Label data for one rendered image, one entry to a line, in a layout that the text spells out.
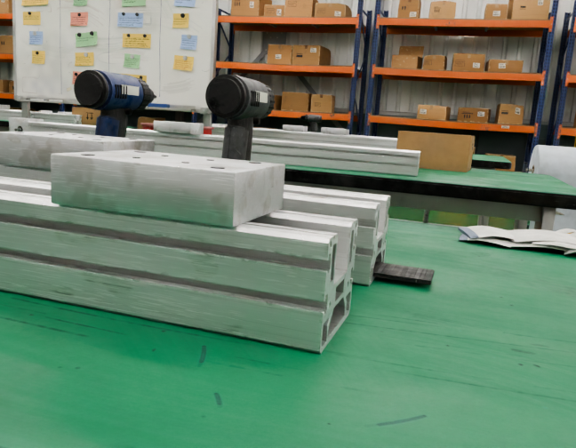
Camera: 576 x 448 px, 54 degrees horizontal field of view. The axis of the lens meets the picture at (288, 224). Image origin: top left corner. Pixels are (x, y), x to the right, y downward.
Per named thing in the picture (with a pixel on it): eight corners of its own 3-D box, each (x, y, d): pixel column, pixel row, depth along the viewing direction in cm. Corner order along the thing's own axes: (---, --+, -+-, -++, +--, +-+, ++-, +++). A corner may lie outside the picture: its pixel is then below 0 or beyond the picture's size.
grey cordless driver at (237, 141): (192, 232, 79) (197, 71, 75) (243, 212, 98) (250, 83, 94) (243, 238, 77) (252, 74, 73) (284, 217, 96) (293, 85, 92)
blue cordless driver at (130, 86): (67, 210, 89) (66, 67, 85) (134, 196, 108) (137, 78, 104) (108, 215, 87) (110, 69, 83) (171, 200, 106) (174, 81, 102)
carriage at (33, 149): (-4, 185, 71) (-6, 131, 70) (57, 179, 81) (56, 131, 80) (102, 199, 66) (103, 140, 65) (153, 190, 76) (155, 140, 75)
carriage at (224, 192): (50, 236, 46) (50, 152, 44) (129, 218, 56) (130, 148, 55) (230, 265, 41) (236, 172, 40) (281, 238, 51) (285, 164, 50)
